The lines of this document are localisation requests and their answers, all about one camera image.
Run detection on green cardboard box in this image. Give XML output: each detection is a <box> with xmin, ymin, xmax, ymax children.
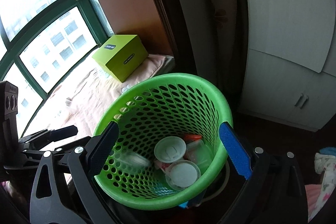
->
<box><xmin>92</xmin><ymin>34</ymin><xmax>150</xmax><ymax>83</ymax></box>

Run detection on blue box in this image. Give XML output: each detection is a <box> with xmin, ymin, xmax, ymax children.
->
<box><xmin>180</xmin><ymin>198</ymin><xmax>202</xmax><ymax>210</ymax></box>

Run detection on orange snack packet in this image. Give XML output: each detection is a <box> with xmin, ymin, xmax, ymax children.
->
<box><xmin>183</xmin><ymin>134</ymin><xmax>203</xmax><ymax>143</ymax></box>

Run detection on floral cloth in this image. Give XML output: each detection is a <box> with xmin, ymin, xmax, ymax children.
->
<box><xmin>307</xmin><ymin>147</ymin><xmax>336</xmax><ymax>224</ymax></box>

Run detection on green window frame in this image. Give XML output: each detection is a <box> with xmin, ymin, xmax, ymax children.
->
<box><xmin>0</xmin><ymin>0</ymin><xmax>114</xmax><ymax>140</ymax></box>

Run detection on clear rectangular plastic container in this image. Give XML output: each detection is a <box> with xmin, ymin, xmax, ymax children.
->
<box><xmin>118</xmin><ymin>152</ymin><xmax>151</xmax><ymax>169</ymax></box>

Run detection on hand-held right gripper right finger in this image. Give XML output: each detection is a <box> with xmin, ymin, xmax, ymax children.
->
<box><xmin>219</xmin><ymin>122</ymin><xmax>309</xmax><ymax>224</ymax></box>

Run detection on white cabinet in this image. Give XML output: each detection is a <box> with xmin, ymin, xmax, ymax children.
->
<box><xmin>236</xmin><ymin>0</ymin><xmax>336</xmax><ymax>132</ymax></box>

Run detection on green perforated plastic basket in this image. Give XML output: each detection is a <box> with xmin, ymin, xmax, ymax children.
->
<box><xmin>93</xmin><ymin>72</ymin><xmax>233</xmax><ymax>208</ymax></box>

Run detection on cabinet handle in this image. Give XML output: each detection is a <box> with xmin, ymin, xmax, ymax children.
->
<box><xmin>294</xmin><ymin>93</ymin><xmax>310</xmax><ymax>109</ymax></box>

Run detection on clear round container white lid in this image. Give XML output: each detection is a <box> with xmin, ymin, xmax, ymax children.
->
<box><xmin>165</xmin><ymin>161</ymin><xmax>201</xmax><ymax>191</ymax></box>

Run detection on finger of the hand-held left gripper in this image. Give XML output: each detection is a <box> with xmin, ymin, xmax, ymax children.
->
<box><xmin>20</xmin><ymin>136</ymin><xmax>92</xmax><ymax>161</ymax></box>
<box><xmin>18</xmin><ymin>126</ymin><xmax>79</xmax><ymax>147</ymax></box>

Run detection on clear plastic lid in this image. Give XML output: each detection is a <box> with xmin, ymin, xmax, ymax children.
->
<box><xmin>184</xmin><ymin>140</ymin><xmax>206</xmax><ymax>161</ymax></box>

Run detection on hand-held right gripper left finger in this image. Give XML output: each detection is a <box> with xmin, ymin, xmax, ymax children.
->
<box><xmin>29</xmin><ymin>121</ymin><xmax>120</xmax><ymax>224</ymax></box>

